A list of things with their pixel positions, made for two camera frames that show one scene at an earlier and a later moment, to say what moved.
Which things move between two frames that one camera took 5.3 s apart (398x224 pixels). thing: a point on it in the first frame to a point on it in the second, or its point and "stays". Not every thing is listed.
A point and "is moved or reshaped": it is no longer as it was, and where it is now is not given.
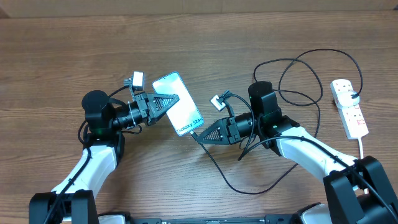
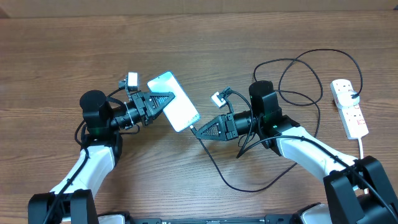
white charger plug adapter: x=345 y=99 stays
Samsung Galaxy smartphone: x=184 y=114 is moved or reshaped
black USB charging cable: x=316 y=102 to x=286 y=66
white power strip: x=352 y=117 stays
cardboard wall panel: x=94 y=9 stays
